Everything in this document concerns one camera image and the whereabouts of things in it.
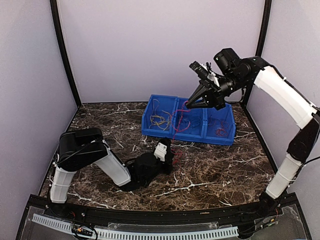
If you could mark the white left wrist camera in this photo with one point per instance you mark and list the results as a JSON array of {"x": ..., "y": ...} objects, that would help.
[{"x": 162, "y": 149}]

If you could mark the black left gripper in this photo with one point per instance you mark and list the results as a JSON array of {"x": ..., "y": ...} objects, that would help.
[{"x": 168, "y": 158}]

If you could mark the blue right plastic bin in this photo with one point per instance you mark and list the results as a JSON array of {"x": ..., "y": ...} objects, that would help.
[{"x": 220, "y": 126}]

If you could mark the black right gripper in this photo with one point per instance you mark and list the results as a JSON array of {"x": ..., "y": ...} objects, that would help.
[{"x": 214, "y": 96}]

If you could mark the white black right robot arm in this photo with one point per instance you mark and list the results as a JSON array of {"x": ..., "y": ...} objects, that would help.
[{"x": 240, "y": 73}]

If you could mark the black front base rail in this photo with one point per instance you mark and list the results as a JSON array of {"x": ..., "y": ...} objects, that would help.
[{"x": 244, "y": 214}]

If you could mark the blue left plastic bin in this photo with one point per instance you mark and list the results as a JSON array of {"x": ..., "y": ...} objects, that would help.
[{"x": 157, "y": 119}]

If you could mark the blue middle plastic bin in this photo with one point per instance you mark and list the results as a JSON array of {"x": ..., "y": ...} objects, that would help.
[{"x": 188, "y": 124}]

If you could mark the blue plastic bin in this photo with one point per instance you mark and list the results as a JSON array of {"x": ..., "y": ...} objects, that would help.
[
  {"x": 188, "y": 124},
  {"x": 157, "y": 119},
  {"x": 220, "y": 126}
]

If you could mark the black left frame post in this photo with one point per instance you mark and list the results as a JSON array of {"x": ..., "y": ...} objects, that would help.
[{"x": 63, "y": 52}]

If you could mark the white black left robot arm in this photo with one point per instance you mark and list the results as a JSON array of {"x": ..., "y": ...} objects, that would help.
[{"x": 78, "y": 149}]

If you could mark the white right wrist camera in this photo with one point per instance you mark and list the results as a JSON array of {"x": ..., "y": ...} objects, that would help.
[{"x": 203, "y": 73}]

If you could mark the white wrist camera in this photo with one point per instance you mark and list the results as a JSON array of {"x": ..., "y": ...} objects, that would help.
[
  {"x": 203, "y": 73},
  {"x": 162, "y": 149}
]

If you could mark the white slotted cable duct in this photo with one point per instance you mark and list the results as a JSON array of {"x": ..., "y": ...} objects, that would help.
[{"x": 133, "y": 232}]

